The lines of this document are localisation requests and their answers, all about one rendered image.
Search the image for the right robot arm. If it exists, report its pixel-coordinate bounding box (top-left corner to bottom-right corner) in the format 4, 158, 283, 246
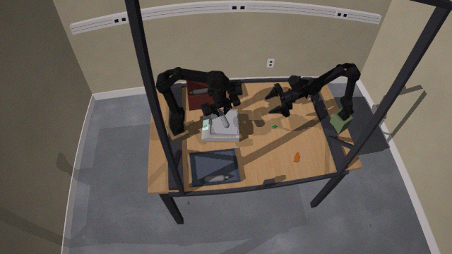
288, 63, 361, 121

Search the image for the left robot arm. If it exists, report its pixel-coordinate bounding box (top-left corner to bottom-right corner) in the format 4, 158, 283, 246
156, 67, 242, 136

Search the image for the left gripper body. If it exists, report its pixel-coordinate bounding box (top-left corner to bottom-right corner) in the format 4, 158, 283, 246
201, 95, 240, 116

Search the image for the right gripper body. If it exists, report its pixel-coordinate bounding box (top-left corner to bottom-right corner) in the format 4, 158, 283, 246
274, 83, 297, 118

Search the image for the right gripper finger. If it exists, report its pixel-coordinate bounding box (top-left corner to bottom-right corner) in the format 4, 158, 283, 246
268, 105, 282, 114
265, 87, 279, 99

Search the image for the grey gas cylinder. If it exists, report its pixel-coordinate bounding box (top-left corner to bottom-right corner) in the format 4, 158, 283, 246
218, 109, 230, 128
190, 88, 209, 95
204, 175, 228, 183

